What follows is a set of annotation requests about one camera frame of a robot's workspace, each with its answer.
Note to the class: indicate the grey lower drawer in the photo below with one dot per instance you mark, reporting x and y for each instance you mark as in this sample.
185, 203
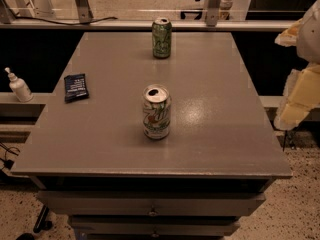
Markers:
153, 226

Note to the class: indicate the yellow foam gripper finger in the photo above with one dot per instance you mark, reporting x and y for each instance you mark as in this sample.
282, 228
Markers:
290, 36
301, 94

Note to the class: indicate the white 7up soda can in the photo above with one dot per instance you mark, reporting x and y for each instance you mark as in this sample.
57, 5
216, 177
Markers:
156, 107

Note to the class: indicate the grey drawer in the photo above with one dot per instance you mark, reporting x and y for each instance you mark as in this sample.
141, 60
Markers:
153, 226
151, 203

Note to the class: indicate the dark blue snack packet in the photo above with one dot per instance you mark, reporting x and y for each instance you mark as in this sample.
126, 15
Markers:
75, 88

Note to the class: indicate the white pump bottle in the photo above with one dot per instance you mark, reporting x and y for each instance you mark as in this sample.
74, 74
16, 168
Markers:
19, 87

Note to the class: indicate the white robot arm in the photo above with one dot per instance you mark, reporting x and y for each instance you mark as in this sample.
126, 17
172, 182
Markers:
309, 46

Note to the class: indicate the grey top drawer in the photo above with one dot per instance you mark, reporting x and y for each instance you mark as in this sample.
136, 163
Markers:
151, 203

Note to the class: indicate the green soda can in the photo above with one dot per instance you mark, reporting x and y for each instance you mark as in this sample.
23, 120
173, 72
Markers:
161, 37

